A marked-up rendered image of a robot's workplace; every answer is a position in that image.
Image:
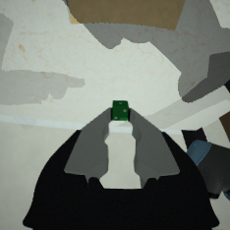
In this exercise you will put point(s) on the green die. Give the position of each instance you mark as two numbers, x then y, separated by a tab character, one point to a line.
120	110

